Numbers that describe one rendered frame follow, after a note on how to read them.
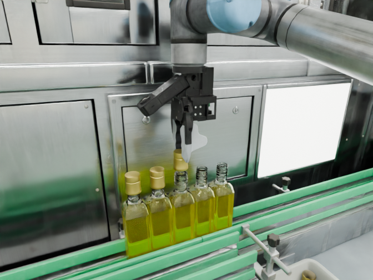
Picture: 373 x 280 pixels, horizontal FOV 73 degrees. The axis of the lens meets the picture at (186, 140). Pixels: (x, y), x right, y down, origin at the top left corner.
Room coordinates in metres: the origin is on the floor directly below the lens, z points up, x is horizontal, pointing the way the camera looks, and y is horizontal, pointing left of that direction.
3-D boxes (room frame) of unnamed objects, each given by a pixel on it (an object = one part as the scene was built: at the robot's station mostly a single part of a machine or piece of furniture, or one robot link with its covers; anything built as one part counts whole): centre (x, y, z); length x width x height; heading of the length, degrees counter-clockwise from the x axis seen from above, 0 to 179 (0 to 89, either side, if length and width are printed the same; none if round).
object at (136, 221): (0.50, 0.12, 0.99); 0.06 x 0.06 x 0.21; 24
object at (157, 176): (0.53, 0.07, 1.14); 0.04 x 0.04 x 0.04
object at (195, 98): (0.56, -0.01, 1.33); 0.09 x 0.08 x 0.12; 113
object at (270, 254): (0.50, -0.19, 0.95); 0.17 x 0.03 x 0.12; 24
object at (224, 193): (0.60, -0.09, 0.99); 0.06 x 0.06 x 0.21; 24
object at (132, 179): (0.50, 0.12, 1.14); 0.04 x 0.04 x 0.04
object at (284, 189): (0.79, -0.33, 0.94); 0.07 x 0.04 x 0.13; 24
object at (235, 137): (0.80, -0.22, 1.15); 0.90 x 0.03 x 0.34; 114
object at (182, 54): (0.56, 0.00, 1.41); 0.08 x 0.08 x 0.05
